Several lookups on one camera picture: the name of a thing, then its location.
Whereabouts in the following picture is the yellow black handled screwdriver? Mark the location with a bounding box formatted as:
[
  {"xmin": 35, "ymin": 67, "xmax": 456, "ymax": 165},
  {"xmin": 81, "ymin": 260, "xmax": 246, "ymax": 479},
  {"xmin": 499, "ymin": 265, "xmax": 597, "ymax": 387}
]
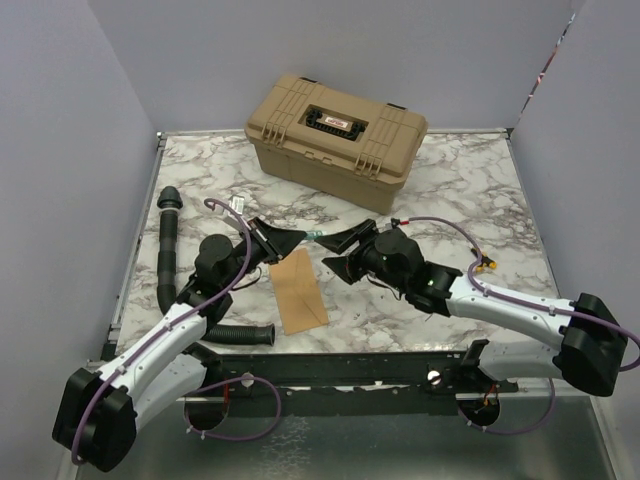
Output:
[{"xmin": 470, "ymin": 247, "xmax": 497, "ymax": 273}]

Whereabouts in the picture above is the green white glue stick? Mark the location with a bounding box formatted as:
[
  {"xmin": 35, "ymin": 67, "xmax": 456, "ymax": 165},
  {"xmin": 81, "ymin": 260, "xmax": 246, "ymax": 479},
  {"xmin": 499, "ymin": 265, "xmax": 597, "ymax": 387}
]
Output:
[{"xmin": 305, "ymin": 230, "xmax": 325, "ymax": 241}]

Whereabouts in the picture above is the brown kraft envelope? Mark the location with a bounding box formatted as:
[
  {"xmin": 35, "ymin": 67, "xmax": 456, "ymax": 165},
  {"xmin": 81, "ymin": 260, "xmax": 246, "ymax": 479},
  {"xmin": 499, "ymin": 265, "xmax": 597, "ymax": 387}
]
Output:
[{"xmin": 269, "ymin": 248, "xmax": 329, "ymax": 336}]

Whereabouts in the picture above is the tan plastic toolbox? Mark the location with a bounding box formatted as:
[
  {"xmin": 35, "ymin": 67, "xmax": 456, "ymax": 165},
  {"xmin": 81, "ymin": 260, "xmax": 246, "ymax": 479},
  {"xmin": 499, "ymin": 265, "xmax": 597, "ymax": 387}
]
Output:
[{"xmin": 244, "ymin": 75, "xmax": 428, "ymax": 214}]

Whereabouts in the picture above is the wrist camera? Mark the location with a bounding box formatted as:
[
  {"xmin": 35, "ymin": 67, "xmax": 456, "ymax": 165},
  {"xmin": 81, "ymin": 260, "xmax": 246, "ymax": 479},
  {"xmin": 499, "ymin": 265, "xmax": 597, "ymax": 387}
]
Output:
[
  {"xmin": 391, "ymin": 218, "xmax": 409, "ymax": 228},
  {"xmin": 229, "ymin": 195, "xmax": 246, "ymax": 215}
]

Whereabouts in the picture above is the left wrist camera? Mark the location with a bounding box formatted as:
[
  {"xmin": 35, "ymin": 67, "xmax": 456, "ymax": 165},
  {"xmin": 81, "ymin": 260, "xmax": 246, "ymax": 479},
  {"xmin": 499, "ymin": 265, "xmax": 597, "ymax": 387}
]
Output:
[{"xmin": 229, "ymin": 195, "xmax": 246, "ymax": 215}]

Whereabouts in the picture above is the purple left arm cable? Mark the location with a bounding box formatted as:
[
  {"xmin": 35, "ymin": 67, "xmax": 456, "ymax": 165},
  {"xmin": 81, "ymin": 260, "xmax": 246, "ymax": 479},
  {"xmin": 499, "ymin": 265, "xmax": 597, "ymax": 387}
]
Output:
[{"xmin": 70, "ymin": 197, "xmax": 282, "ymax": 467}]

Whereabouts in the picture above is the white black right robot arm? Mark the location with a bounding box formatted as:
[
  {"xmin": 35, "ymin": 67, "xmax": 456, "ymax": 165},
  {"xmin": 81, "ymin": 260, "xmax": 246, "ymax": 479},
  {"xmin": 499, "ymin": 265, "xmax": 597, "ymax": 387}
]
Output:
[{"xmin": 315, "ymin": 220, "xmax": 628, "ymax": 397}]

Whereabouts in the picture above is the black corrugated hose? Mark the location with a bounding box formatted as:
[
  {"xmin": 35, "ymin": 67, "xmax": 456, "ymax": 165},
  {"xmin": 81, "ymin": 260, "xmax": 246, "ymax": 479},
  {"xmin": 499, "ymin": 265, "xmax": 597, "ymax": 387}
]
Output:
[{"xmin": 155, "ymin": 185, "xmax": 277, "ymax": 347}]

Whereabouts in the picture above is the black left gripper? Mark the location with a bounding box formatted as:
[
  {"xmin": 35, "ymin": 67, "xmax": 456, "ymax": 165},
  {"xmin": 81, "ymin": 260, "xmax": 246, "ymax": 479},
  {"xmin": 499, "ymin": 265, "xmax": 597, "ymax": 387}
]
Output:
[{"xmin": 222, "ymin": 216, "xmax": 306, "ymax": 292}]

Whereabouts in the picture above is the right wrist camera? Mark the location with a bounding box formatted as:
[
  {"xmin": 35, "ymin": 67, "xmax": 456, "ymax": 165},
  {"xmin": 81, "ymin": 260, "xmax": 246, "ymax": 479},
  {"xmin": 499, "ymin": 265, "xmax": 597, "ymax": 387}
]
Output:
[{"xmin": 391, "ymin": 218, "xmax": 409, "ymax": 228}]

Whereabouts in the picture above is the black metal base rail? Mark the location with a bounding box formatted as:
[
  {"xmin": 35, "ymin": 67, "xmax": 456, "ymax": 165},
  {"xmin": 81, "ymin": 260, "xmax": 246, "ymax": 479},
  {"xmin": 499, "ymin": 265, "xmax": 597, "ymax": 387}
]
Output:
[{"xmin": 186, "ymin": 341, "xmax": 518, "ymax": 416}]

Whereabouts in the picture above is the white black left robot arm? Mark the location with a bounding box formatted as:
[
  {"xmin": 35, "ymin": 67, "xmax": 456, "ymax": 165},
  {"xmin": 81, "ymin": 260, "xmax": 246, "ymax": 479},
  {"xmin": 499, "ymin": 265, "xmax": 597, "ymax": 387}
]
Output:
[{"xmin": 52, "ymin": 218, "xmax": 306, "ymax": 472}]

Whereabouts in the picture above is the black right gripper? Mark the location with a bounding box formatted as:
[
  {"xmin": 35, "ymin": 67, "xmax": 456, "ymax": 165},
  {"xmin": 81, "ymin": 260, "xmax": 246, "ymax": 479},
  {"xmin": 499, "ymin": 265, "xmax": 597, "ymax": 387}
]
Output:
[{"xmin": 316, "ymin": 218, "xmax": 409, "ymax": 293}]

